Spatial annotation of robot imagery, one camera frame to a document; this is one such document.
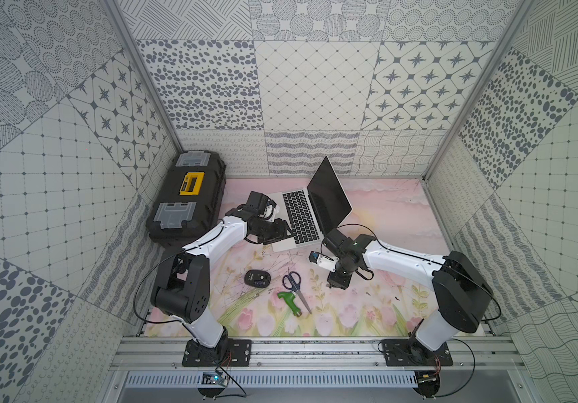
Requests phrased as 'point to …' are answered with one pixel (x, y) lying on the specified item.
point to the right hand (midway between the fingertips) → (339, 277)
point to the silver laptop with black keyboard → (313, 211)
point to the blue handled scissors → (292, 281)
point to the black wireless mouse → (257, 278)
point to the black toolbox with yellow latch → (189, 198)
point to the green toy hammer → (288, 298)
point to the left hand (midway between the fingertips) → (286, 231)
